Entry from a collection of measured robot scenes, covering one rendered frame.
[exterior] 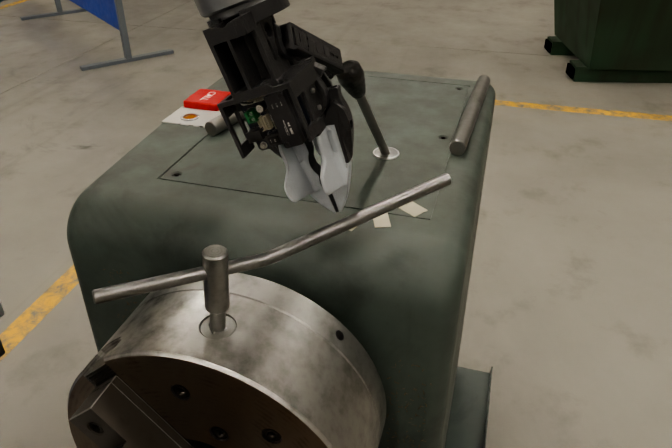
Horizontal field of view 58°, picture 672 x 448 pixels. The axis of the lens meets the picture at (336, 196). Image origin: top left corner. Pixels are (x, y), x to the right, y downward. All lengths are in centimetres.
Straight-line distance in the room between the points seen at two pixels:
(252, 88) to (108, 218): 32
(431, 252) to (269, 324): 18
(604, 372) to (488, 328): 43
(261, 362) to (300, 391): 4
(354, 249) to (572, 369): 180
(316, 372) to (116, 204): 33
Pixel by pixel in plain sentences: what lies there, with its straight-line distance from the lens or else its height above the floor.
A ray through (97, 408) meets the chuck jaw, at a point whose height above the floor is 119.
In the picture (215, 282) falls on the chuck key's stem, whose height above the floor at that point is 130.
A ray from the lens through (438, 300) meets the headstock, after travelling 63.
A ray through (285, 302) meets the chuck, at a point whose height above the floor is 123.
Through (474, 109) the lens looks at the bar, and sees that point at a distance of 93.
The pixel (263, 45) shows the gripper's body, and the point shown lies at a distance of 50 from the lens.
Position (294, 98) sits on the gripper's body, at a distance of 49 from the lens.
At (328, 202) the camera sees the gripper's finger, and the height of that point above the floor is 131.
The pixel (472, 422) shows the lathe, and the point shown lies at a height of 54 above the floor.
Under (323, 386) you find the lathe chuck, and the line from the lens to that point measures 58.
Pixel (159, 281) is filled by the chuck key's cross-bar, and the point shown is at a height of 131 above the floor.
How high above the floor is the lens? 162
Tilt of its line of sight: 30 degrees down
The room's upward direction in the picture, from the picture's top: straight up
